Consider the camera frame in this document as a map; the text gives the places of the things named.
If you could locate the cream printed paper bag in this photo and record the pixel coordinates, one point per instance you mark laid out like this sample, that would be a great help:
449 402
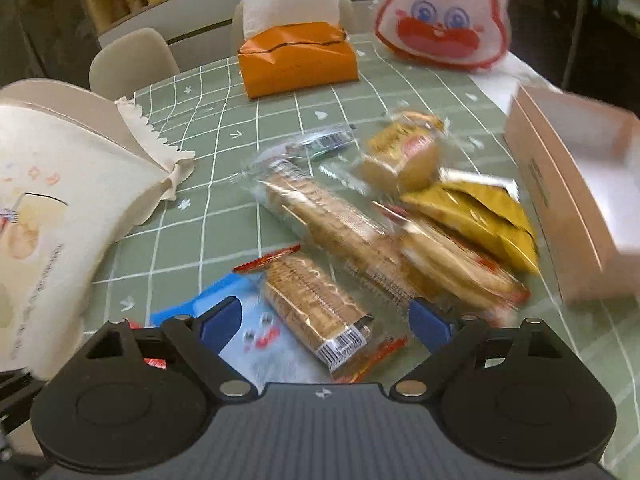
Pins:
65 185

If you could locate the small green black packet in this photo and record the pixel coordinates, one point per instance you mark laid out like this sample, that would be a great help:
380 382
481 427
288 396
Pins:
322 141

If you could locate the orange tissue box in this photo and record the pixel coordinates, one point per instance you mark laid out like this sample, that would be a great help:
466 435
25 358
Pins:
300 62

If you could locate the red-edged rice cracker packet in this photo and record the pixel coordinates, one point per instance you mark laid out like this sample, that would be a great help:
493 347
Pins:
450 265

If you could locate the green checked tablecloth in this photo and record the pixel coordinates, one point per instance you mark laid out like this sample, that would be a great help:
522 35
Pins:
210 125

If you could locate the long clear cracker packet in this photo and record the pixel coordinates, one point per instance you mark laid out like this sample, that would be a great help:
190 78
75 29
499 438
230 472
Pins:
320 210

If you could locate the white script-print cloth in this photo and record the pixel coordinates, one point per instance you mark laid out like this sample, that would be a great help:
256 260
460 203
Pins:
515 75

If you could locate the yellow snack packet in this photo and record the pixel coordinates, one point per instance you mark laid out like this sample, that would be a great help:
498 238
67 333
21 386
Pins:
517 240
450 215

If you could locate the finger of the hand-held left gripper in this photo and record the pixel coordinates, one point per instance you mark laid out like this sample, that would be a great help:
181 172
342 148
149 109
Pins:
15 390

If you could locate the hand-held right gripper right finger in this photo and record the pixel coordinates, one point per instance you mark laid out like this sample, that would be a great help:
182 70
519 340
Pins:
430 322

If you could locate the yellow bun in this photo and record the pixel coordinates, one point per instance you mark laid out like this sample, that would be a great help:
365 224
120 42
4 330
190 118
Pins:
400 160

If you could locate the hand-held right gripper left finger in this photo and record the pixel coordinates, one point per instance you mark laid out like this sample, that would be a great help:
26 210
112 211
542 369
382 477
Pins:
220 319

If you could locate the pink cardboard box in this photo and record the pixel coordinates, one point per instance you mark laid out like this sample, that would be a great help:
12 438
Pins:
565 200

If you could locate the white red rabbit-print bag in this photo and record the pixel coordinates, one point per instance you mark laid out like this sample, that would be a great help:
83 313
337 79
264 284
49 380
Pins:
440 15

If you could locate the short red-ended cracker packet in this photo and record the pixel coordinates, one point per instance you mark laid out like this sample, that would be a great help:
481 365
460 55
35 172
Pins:
310 300

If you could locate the white tissue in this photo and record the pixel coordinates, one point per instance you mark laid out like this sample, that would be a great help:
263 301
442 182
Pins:
287 2

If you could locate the blue snack packet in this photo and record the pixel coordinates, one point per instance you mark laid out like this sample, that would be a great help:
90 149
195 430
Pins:
210 294

